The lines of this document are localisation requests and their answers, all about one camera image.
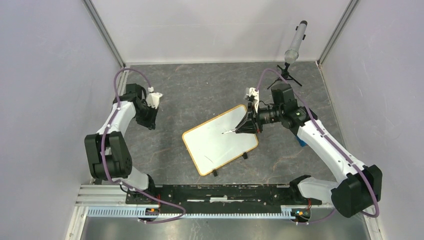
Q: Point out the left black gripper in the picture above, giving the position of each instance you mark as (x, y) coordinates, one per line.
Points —
(150, 123)

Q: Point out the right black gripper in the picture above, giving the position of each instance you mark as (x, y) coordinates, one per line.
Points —
(245, 125)

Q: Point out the white black marker pen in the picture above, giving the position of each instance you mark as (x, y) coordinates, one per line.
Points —
(228, 131)

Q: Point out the yellow framed whiteboard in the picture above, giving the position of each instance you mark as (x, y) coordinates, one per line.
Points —
(209, 149)

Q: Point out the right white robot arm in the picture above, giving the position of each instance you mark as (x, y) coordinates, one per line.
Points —
(357, 187)

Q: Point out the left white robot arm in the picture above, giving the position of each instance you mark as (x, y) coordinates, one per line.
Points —
(108, 156)

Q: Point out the blue red whiteboard eraser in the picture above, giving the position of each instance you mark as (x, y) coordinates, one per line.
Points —
(301, 142)

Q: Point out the black microphone tripod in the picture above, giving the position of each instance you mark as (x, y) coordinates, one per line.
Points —
(285, 74)

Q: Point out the silver microphone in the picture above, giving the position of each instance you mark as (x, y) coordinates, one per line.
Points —
(292, 53)

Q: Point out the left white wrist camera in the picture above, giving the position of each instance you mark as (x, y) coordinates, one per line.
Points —
(153, 98)

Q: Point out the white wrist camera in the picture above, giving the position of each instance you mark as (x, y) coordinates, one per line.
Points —
(153, 98)
(251, 94)

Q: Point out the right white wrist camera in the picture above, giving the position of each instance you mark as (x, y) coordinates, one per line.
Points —
(251, 94)

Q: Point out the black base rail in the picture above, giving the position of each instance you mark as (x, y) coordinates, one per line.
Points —
(219, 198)

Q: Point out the grey slotted cable duct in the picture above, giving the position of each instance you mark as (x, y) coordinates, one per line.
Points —
(143, 213)

